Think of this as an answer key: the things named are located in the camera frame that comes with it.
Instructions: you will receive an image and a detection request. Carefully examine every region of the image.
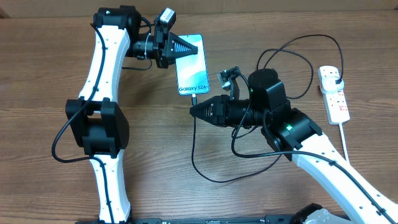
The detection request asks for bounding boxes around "blue Samsung Galaxy smartphone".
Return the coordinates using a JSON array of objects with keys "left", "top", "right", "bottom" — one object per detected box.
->
[{"left": 175, "top": 34, "right": 210, "bottom": 95}]

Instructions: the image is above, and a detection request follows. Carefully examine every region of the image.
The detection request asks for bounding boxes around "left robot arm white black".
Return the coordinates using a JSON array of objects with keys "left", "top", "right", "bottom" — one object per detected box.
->
[{"left": 65, "top": 5, "right": 198, "bottom": 223}]

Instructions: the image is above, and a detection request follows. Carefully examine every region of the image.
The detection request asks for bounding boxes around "white charger plug adapter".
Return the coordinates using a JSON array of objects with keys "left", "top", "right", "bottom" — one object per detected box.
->
[{"left": 320, "top": 77, "right": 345, "bottom": 94}]

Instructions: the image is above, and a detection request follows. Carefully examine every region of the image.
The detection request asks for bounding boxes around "white power strip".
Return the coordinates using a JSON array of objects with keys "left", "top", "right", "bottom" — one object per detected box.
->
[{"left": 318, "top": 65, "right": 350, "bottom": 125}]

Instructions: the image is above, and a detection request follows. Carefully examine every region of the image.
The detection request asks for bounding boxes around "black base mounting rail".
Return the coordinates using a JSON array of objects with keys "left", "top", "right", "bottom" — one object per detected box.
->
[{"left": 75, "top": 213, "right": 352, "bottom": 224}]

